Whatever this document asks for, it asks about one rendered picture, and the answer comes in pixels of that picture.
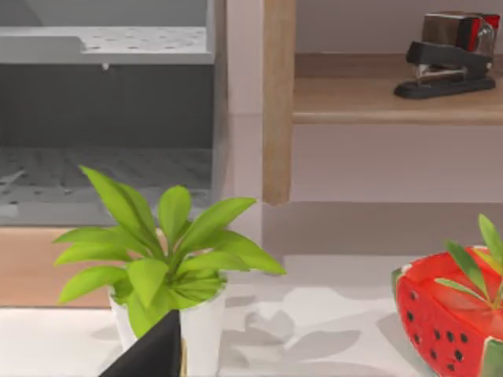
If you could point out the pale wooden drawer front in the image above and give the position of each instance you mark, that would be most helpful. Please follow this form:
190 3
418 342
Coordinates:
31 267

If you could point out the green plant in white pot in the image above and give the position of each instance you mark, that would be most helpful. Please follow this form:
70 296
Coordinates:
165 251

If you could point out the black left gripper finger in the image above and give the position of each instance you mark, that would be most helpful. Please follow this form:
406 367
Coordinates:
155 351

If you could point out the black and red stapler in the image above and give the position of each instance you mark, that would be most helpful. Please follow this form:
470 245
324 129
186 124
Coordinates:
448 59

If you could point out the wooden open shelf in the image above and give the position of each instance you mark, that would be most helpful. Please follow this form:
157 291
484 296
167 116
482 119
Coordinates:
377 100

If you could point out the red watermelon-shaped plant pot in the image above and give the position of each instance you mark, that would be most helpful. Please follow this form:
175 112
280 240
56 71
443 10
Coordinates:
444 310

